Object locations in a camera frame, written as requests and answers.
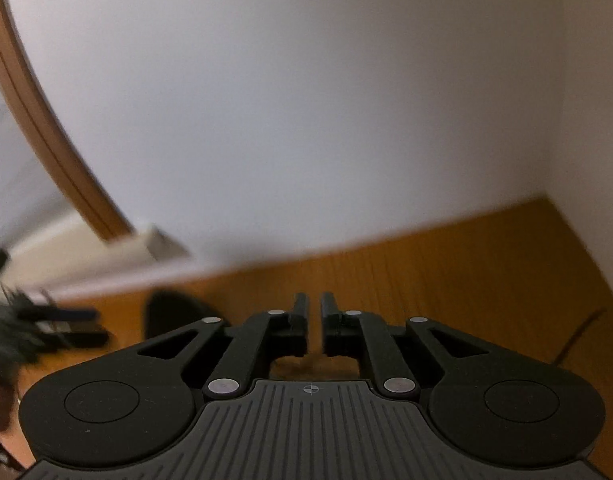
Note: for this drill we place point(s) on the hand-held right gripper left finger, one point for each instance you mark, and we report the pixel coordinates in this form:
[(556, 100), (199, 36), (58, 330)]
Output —
[(299, 317)]

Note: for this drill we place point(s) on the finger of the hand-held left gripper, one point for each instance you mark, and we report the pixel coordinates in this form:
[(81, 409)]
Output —
[(61, 316)]

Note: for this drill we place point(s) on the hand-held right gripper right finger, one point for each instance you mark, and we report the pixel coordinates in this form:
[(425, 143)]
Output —
[(328, 317)]

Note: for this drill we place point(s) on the black shoelace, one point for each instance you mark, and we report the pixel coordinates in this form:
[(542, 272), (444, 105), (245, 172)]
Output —
[(578, 336)]

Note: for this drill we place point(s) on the white trim board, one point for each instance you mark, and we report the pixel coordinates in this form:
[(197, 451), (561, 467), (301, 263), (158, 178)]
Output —
[(136, 252)]

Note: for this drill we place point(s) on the wooden door frame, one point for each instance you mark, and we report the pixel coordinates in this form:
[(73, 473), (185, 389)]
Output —
[(41, 125)]

